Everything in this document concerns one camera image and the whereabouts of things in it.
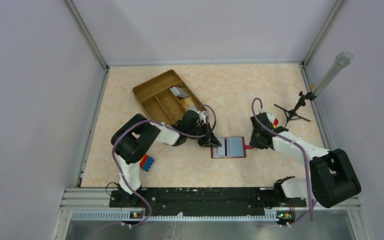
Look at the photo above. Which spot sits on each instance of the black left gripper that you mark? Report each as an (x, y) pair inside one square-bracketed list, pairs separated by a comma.
[(209, 140)]

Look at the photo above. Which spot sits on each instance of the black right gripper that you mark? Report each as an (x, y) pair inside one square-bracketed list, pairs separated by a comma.
[(255, 144)]

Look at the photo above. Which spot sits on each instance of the red leather card holder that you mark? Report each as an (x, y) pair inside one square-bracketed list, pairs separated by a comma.
[(237, 148)]

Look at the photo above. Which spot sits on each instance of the grey credit cards stack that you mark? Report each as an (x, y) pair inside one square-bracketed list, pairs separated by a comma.
[(179, 92)]

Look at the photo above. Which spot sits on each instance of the brown woven divided tray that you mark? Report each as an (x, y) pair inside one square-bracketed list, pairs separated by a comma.
[(157, 100)]

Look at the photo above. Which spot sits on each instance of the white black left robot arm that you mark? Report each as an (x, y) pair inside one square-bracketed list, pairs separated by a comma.
[(132, 141)]

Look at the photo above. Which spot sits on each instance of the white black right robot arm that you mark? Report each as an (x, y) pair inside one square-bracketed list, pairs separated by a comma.
[(330, 177)]

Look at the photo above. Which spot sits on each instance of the gold cards in tray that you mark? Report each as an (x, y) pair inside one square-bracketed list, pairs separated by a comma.
[(187, 103)]

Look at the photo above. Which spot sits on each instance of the yellow red emergency stop button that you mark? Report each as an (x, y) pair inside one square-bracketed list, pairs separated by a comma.
[(275, 123)]

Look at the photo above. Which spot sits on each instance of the black mini tripod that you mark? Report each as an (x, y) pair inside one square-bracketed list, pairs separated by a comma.
[(292, 115)]

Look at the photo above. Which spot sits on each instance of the yellow red blue toy block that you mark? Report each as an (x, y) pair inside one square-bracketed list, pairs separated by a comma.
[(146, 163)]

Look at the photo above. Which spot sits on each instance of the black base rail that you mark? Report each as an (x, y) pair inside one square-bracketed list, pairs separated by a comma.
[(204, 201)]

